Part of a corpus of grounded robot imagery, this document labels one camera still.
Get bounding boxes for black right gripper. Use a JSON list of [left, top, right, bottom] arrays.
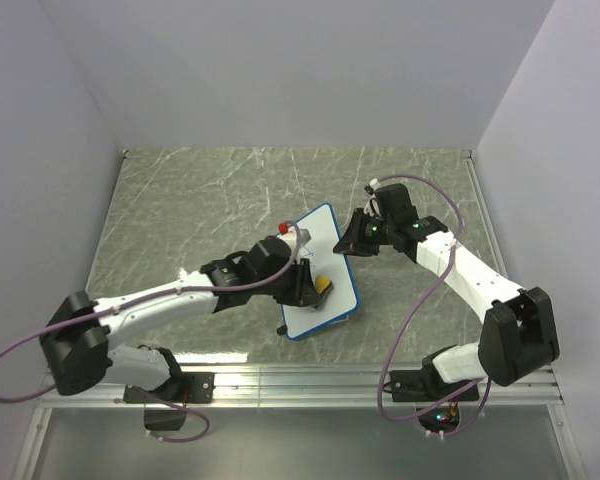
[[332, 209, 394, 259]]

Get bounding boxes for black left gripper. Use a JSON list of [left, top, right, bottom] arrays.
[[254, 257, 321, 307]]

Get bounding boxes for yellow bone shaped eraser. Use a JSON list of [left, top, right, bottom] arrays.
[[314, 275, 333, 297]]

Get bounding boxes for blue framed whiteboard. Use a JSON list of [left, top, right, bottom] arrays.
[[281, 202, 359, 340]]

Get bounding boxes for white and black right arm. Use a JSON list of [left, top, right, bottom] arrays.
[[334, 208, 560, 400]]

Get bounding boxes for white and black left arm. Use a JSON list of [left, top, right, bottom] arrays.
[[40, 251, 333, 402]]

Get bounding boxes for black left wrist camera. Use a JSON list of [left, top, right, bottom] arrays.
[[247, 233, 311, 279]]

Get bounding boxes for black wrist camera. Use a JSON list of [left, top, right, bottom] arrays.
[[247, 233, 311, 279], [375, 183, 418, 223]]

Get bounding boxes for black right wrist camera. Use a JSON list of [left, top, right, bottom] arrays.
[[375, 183, 418, 223]]

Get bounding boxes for aluminium front rail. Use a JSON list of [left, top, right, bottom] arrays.
[[15, 364, 569, 479]]

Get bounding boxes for aluminium rail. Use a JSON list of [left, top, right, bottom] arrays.
[[15, 364, 569, 479], [462, 149, 588, 479]]

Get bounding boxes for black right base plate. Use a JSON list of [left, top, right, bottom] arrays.
[[383, 369, 471, 403]]

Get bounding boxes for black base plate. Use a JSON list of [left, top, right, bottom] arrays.
[[149, 372, 215, 404], [383, 369, 471, 403]]

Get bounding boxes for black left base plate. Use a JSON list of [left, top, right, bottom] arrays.
[[149, 372, 215, 404]]

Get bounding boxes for aluminium right side rail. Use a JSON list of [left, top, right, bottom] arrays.
[[462, 149, 588, 479]]

